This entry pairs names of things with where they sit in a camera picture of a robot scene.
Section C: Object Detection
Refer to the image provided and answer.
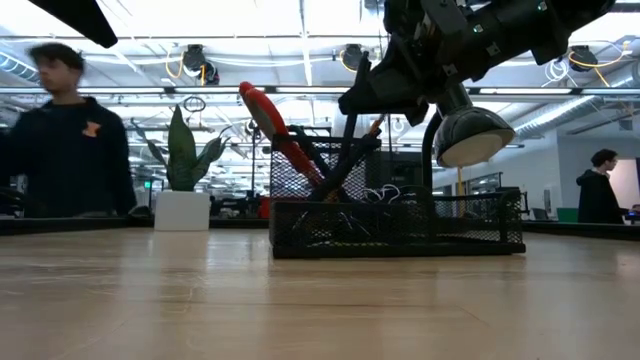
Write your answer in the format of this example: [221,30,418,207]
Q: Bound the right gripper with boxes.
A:
[338,0,551,126]

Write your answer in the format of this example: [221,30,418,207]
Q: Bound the black pen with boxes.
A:
[287,124,351,202]
[307,133,382,202]
[341,51,374,169]

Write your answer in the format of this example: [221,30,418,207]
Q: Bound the red handled scissors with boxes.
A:
[238,81,325,187]

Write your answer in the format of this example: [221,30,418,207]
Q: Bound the black mesh desk organizer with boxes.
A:
[269,135,526,260]

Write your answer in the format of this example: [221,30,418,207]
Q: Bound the black monitor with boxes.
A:
[379,150,425,190]

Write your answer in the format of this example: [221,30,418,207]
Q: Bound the black desk lamp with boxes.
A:
[369,82,516,219]

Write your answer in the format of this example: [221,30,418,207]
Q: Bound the person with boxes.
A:
[575,148,627,225]
[0,42,138,219]

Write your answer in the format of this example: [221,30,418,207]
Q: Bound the green plant in white pot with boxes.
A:
[132,104,231,232]

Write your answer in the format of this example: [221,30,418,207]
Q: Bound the black ceiling cord reel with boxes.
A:
[338,43,365,73]
[180,43,221,86]
[567,44,600,74]

